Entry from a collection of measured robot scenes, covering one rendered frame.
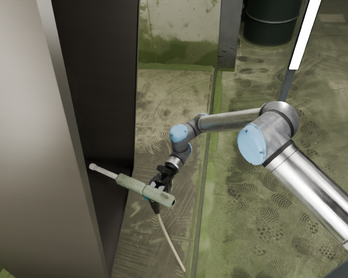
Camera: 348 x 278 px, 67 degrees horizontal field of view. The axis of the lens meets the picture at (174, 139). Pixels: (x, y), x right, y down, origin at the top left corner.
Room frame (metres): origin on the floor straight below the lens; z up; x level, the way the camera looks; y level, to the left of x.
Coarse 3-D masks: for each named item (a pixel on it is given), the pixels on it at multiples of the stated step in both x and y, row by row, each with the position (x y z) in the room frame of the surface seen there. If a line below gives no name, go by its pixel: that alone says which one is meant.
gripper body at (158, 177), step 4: (168, 164) 0.78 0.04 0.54; (168, 168) 0.77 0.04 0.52; (172, 168) 0.76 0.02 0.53; (172, 172) 0.76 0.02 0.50; (176, 172) 0.75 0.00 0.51; (156, 176) 0.72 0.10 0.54; (160, 176) 0.72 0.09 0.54; (164, 176) 0.72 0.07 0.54; (168, 176) 0.72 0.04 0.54; (172, 176) 0.75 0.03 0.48; (156, 180) 0.70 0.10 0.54; (160, 180) 0.69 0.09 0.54; (164, 180) 0.69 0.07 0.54; (168, 180) 0.69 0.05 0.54; (156, 184) 0.70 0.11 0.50; (160, 184) 0.68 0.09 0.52; (168, 188) 0.68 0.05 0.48
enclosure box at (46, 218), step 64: (0, 0) 0.23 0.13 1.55; (64, 0) 0.86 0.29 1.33; (128, 0) 0.83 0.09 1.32; (0, 64) 0.24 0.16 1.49; (64, 64) 0.87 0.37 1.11; (128, 64) 0.84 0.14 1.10; (0, 128) 0.25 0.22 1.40; (64, 128) 0.23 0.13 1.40; (128, 128) 0.85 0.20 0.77; (0, 192) 0.26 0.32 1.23; (64, 192) 0.24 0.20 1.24; (128, 192) 0.68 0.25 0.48; (0, 256) 0.29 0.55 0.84; (64, 256) 0.26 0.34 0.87
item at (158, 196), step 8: (96, 168) 0.79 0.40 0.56; (112, 176) 0.73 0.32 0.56; (120, 176) 0.72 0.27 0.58; (120, 184) 0.69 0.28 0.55; (128, 184) 0.67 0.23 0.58; (136, 184) 0.66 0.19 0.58; (144, 184) 0.66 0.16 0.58; (136, 192) 0.64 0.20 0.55; (144, 192) 0.61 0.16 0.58; (152, 192) 0.61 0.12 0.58; (160, 192) 0.60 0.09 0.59; (152, 200) 0.59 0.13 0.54; (160, 200) 0.56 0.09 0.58; (168, 200) 0.56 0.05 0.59; (152, 208) 0.61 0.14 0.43
